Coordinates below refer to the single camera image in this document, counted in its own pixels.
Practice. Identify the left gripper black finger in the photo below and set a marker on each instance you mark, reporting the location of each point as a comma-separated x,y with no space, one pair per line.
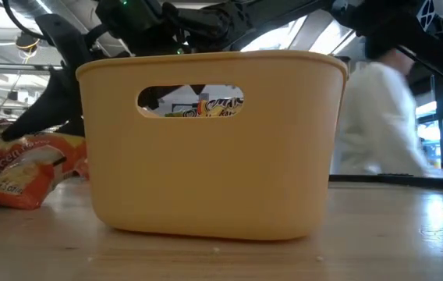
46,109

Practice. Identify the lime chili shrimp noodle pack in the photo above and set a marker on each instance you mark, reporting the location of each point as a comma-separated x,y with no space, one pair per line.
213,109

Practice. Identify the orange chicken noodle pack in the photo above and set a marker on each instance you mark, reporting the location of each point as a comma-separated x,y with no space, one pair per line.
30,171

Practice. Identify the yellow plastic bin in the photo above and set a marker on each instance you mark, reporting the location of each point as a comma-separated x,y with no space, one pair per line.
206,175

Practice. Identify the long ceiling tube light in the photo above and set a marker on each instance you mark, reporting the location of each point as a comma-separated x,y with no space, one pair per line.
11,67

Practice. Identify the person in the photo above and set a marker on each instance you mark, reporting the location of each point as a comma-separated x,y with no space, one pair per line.
377,125

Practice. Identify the black aluminium table frame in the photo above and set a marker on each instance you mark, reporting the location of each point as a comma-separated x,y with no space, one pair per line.
401,181

